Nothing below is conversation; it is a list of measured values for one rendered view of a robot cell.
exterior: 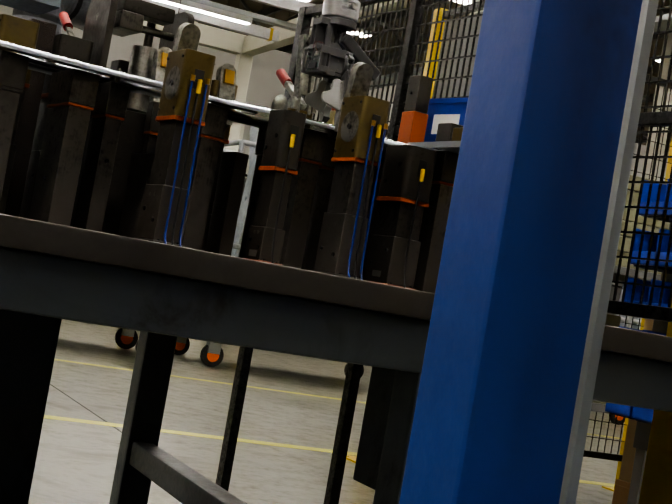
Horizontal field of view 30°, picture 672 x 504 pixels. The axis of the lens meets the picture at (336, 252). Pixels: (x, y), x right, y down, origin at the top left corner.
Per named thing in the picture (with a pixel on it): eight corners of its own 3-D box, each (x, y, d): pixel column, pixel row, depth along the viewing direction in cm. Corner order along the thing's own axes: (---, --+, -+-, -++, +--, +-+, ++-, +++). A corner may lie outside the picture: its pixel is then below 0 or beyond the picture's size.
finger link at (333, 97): (315, 121, 250) (317, 77, 252) (340, 127, 253) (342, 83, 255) (323, 117, 247) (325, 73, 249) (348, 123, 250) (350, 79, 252)
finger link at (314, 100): (295, 119, 257) (307, 75, 255) (320, 125, 260) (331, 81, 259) (302, 122, 254) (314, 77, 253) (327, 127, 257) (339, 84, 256)
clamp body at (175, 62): (156, 250, 210) (193, 46, 211) (129, 246, 220) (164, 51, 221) (191, 257, 213) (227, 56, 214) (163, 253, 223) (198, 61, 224)
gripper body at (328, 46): (299, 75, 255) (308, 17, 255) (335, 84, 259) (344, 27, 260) (318, 73, 248) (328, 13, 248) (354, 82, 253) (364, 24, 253)
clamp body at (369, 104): (340, 284, 225) (373, 93, 227) (307, 279, 235) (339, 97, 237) (370, 289, 229) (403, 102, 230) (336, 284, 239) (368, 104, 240)
